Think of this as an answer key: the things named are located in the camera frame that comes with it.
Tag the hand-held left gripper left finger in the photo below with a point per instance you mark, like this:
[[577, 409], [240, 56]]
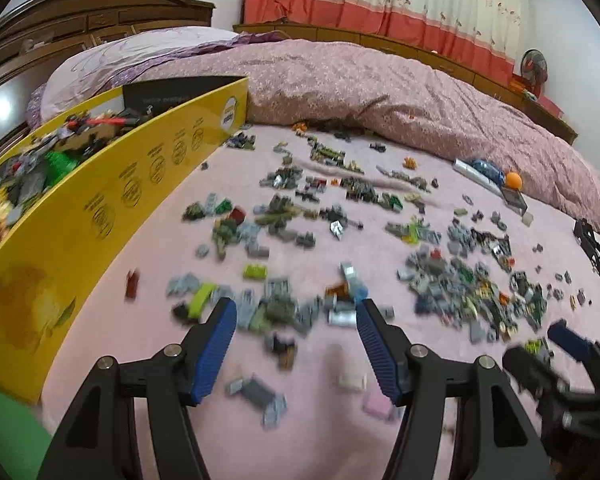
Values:
[[215, 345]]

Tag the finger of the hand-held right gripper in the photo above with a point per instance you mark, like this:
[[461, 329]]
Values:
[[530, 370], [564, 334]]

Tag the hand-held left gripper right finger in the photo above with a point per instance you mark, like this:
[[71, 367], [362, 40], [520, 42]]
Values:
[[377, 350]]

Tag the spread of toy building bricks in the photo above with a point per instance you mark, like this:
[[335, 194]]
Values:
[[440, 280]]

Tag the yellow cardboard box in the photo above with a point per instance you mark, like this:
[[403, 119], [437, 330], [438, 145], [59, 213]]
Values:
[[80, 240]]

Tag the pink fuzzy bed sheet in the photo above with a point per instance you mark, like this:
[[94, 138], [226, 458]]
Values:
[[305, 440]]

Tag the translucent plastic cube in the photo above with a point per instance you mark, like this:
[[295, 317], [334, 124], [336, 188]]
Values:
[[528, 218]]

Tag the dark grey flat box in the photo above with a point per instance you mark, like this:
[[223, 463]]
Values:
[[514, 200]]

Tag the blue packet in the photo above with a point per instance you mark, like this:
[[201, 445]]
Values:
[[486, 167]]

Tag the white tube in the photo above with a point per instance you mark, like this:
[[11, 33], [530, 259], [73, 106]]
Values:
[[465, 166]]

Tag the red cloth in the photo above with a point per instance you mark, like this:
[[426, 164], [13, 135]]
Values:
[[550, 108]]

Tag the heap of mixed toy pieces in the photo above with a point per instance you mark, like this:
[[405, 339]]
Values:
[[55, 155]]

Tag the black cardboard sheet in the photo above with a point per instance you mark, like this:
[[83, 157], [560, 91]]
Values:
[[165, 92]]

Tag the pink floral quilt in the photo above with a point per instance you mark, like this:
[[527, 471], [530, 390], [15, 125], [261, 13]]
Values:
[[380, 85]]

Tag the electric fan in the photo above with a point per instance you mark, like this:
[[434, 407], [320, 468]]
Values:
[[534, 67]]

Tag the purple patterned pillow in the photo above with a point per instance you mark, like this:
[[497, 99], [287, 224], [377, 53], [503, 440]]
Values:
[[130, 55]]

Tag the cream and red curtain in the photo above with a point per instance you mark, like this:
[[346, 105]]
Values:
[[380, 0]]

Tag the brown wooden headboard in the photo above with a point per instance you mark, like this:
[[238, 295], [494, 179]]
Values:
[[55, 20]]

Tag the black plastic frame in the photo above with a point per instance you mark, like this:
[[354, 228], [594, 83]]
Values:
[[592, 250]]

